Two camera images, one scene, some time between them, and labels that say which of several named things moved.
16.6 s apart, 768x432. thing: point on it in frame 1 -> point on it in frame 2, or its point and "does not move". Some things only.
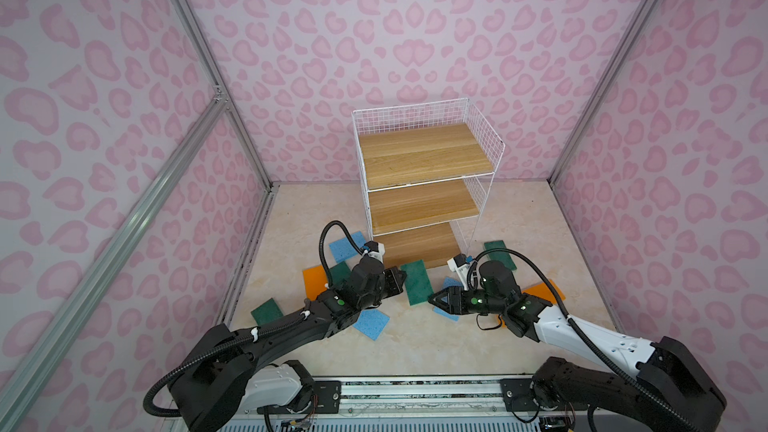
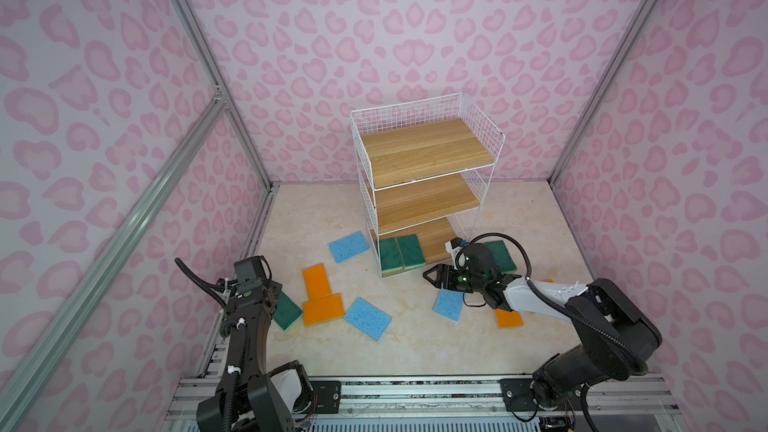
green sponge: [417, 282] -> [391, 259]
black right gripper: [455, 299] -> [442, 270]
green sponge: [501, 256] does not move
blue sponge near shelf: [342, 248] does not move
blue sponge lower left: [371, 322] does not move
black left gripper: [396, 284] -> [270, 287]
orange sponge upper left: [315, 281] does not move
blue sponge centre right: [448, 282] does not move
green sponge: [339, 273] -> [412, 254]
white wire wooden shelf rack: [426, 171] does not move
